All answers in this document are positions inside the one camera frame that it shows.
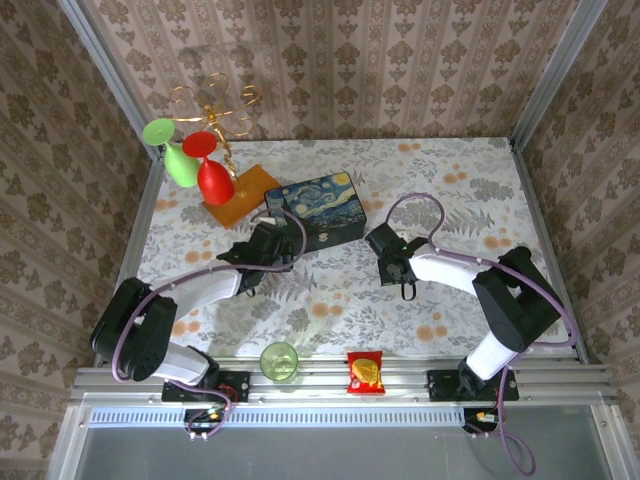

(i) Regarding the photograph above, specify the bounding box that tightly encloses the red plastic wine glass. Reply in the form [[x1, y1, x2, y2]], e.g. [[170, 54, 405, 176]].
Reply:
[[181, 130, 236, 206]]

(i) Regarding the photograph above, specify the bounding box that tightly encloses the aluminium side rail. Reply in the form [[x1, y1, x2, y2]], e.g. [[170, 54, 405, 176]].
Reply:
[[92, 149, 169, 369], [507, 137, 591, 364]]

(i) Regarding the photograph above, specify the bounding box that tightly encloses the aluminium front rail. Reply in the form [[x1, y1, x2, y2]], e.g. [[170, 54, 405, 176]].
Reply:
[[69, 355, 619, 404]]

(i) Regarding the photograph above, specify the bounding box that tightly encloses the floral patterned tablecloth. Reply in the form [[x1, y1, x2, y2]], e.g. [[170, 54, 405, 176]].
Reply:
[[117, 137, 576, 359]]

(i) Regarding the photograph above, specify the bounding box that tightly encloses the white slotted cable duct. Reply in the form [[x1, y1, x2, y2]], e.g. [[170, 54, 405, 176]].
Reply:
[[87, 405, 467, 429]]

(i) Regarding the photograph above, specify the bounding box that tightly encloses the gold wire rack wooden base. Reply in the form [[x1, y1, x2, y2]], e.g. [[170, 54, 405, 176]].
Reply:
[[170, 72, 284, 230]]

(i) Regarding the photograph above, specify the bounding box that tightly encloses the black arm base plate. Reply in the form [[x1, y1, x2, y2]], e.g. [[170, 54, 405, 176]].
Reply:
[[162, 368, 252, 404], [427, 367, 520, 404]]

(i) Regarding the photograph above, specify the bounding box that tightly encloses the black connector plate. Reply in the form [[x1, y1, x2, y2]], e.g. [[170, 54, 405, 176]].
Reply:
[[183, 407, 227, 437], [462, 407, 502, 437]]

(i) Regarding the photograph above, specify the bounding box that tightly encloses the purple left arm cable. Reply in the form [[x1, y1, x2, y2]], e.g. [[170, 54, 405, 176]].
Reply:
[[110, 208, 308, 442]]

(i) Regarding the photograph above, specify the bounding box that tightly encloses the aluminium frame post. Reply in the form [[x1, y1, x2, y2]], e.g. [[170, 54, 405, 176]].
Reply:
[[55, 0, 169, 161], [509, 0, 609, 147]]

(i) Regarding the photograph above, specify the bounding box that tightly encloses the green plastic wine glass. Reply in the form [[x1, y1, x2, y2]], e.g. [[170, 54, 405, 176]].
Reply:
[[141, 117, 200, 189]]

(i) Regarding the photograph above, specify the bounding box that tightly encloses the starry night painted box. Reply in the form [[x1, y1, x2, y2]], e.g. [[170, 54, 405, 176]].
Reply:
[[263, 171, 369, 254]]

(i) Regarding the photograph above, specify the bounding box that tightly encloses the green transparent cup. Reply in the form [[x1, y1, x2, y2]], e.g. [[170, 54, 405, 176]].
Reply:
[[258, 341, 300, 385]]

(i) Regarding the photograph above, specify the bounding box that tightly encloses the red snack packet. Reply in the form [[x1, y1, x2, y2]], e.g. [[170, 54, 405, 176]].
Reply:
[[346, 350, 387, 396]]

